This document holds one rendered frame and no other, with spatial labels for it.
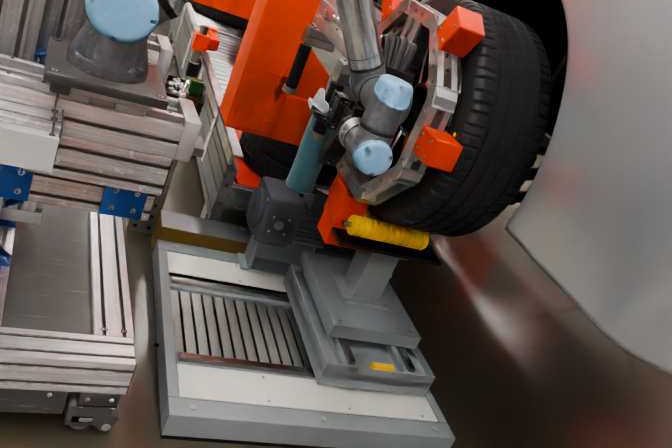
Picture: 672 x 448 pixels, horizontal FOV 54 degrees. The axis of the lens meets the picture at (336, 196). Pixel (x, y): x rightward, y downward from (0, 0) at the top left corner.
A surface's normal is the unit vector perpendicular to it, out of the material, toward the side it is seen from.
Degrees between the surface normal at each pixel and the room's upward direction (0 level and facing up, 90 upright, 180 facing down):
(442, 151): 90
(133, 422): 0
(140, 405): 0
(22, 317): 0
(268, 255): 90
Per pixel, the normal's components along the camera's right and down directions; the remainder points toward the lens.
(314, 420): 0.36, -0.86
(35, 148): 0.32, 0.48
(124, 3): 0.09, 0.51
